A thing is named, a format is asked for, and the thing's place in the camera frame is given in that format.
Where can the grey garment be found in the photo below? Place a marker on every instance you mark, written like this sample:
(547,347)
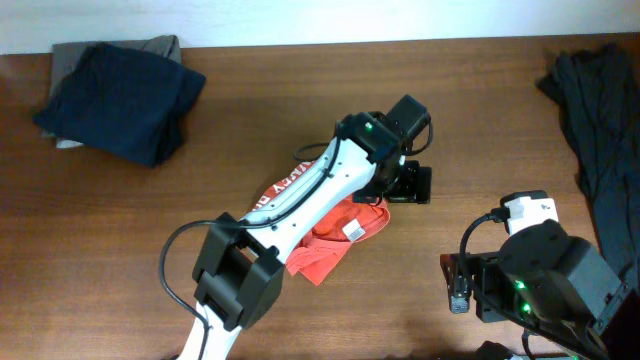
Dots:
(66,56)

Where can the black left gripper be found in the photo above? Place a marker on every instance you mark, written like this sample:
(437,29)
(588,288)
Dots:
(417,184)

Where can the navy garment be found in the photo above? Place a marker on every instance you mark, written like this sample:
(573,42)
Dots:
(127,102)

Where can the red soccer t-shirt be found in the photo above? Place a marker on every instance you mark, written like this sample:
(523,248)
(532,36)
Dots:
(323,247)

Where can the black crumpled garment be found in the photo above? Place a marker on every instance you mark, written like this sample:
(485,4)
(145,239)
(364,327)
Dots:
(598,95)

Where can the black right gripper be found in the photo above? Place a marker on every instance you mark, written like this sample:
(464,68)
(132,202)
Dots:
(488,308)

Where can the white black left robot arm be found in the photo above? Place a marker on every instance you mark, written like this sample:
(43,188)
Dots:
(240,267)

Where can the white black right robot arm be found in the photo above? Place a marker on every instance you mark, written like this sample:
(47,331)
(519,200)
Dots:
(551,284)

